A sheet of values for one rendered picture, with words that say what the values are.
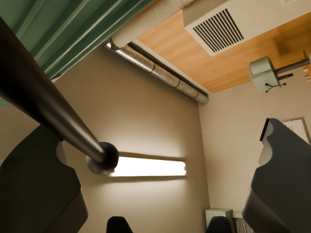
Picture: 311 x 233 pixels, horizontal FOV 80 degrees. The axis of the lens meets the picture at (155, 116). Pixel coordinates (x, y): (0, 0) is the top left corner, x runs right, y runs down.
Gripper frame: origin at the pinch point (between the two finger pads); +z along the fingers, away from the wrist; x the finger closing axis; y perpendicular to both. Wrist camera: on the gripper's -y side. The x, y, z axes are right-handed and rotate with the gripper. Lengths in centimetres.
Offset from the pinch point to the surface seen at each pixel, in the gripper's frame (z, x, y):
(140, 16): 171, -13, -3
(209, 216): 152, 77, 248
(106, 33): 5.2, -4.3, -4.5
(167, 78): 235, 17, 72
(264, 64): 177, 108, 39
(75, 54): 5.0, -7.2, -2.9
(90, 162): 2.7, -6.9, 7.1
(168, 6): 159, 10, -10
